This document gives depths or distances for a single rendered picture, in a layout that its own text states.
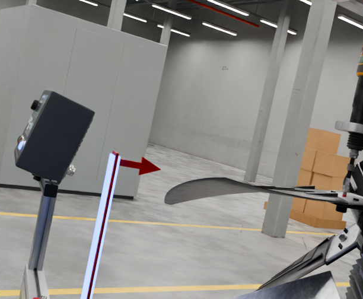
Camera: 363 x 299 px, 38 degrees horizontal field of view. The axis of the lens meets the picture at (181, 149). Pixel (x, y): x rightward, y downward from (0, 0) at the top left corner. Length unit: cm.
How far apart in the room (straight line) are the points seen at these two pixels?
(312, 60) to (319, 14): 59
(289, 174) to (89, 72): 292
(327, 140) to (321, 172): 63
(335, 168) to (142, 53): 374
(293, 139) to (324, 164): 212
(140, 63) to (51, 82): 130
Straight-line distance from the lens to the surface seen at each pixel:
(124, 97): 729
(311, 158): 924
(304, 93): 705
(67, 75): 691
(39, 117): 123
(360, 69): 81
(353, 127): 78
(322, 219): 905
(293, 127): 706
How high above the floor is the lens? 125
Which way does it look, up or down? 3 degrees down
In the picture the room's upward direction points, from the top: 12 degrees clockwise
